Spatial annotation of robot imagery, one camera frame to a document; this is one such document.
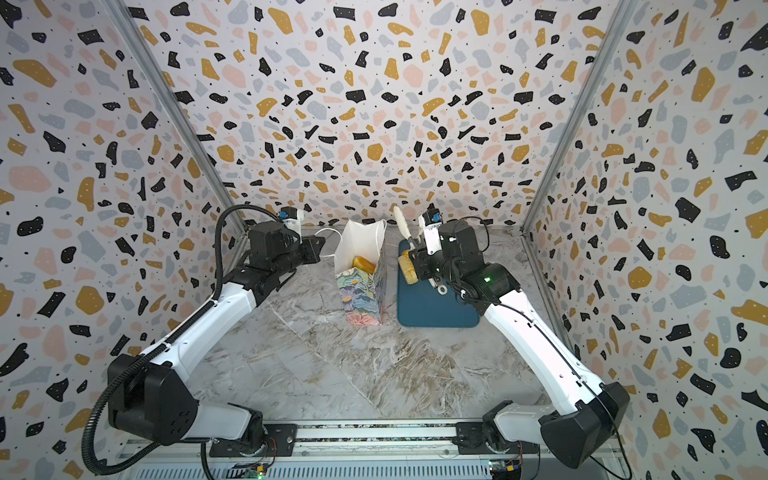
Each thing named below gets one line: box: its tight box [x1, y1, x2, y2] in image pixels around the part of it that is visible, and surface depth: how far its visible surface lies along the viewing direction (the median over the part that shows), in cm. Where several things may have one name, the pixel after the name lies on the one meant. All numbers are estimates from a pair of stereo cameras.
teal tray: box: [397, 239, 480, 328], surface depth 100 cm
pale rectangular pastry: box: [398, 249, 419, 285], surface depth 105 cm
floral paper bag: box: [334, 219, 388, 326], surface depth 88 cm
